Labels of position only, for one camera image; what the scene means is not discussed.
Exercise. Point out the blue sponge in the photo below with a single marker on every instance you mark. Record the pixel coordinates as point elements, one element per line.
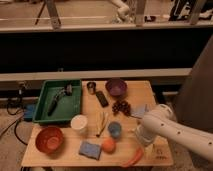
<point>90,150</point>

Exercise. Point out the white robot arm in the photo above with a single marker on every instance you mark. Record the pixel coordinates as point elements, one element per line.
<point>158,122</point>

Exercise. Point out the white cup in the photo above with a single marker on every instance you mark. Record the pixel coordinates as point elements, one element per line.
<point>79,124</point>

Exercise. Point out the orange carrot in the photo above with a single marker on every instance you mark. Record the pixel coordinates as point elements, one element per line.
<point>137,156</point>

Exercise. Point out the red yellow apple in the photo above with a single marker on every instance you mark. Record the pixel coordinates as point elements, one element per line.
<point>108,145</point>

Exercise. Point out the orange bowl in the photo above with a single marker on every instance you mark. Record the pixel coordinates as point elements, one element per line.
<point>49,139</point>

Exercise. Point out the dark grape bunch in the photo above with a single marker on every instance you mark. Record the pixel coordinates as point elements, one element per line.
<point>121,106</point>

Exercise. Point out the blue folded cloth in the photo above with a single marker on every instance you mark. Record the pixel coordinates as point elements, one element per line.
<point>139,111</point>

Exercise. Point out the black handled brush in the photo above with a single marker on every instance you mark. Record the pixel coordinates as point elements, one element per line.
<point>65,91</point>

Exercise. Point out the purple bowl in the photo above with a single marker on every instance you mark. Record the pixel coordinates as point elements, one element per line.
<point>116,87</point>

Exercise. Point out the blue cup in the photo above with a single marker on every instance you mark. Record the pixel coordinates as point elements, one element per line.
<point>114,129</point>

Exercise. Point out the wooden table board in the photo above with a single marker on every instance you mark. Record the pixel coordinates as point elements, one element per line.
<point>138,94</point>

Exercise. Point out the blue box on floor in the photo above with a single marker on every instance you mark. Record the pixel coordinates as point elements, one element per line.
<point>29,112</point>

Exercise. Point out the black remote control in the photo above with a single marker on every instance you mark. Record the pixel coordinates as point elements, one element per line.
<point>102,99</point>

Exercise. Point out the green plastic tray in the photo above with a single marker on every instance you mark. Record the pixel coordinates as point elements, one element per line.
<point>67,107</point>

